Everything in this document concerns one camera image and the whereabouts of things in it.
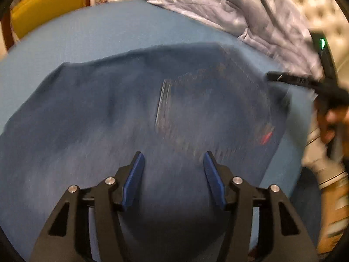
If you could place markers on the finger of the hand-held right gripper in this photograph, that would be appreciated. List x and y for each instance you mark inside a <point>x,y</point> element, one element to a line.
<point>289,78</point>

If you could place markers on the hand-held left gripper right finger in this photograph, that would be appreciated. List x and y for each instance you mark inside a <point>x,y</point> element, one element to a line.
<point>214,180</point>

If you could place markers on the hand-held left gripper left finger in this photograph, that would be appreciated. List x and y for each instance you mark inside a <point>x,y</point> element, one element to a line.
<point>133,180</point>

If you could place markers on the blue denim pants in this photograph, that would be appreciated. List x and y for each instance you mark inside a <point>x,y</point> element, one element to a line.
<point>109,114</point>

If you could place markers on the person's right forearm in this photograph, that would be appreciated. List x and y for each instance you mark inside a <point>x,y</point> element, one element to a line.
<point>319,158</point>

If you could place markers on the person's right hand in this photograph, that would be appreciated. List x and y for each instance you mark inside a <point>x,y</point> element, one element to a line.
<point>328,121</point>

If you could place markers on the cream tufted headboard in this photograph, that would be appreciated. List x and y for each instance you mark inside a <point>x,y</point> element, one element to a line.
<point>313,2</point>

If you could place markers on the grey crumpled duvet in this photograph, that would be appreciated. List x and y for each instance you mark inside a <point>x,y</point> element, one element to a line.
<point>218,5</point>

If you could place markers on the person's tan striped clothing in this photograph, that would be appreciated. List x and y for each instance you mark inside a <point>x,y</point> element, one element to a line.
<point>335,213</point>

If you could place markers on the blue quilted bedspread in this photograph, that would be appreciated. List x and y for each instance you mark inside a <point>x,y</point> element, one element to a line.
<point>81,32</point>

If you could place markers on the yellow chair with wooden frame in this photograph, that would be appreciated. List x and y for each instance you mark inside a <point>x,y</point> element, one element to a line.
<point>41,8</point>

